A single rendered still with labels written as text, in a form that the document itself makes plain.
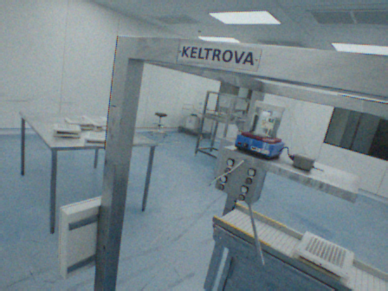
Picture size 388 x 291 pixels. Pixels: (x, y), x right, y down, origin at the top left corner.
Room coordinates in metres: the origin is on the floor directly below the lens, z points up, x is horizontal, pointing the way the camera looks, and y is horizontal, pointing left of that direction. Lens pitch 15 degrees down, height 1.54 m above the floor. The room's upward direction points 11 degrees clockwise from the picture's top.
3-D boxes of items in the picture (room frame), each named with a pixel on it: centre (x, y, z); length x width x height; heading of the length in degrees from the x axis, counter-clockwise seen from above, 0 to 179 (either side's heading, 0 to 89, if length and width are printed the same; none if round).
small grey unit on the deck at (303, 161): (1.12, -0.52, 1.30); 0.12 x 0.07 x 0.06; 55
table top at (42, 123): (2.76, 1.30, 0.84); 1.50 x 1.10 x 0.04; 46
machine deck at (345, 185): (1.20, -0.52, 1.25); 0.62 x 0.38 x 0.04; 55
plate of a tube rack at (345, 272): (1.03, -0.74, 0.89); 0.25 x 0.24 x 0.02; 145
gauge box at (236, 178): (1.20, -0.28, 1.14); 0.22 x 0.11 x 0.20; 55
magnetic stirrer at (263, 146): (1.26, -0.34, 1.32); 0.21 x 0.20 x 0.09; 145
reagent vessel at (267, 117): (1.27, -0.35, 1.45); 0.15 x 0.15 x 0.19
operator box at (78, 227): (0.72, 0.31, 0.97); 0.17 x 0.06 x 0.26; 145
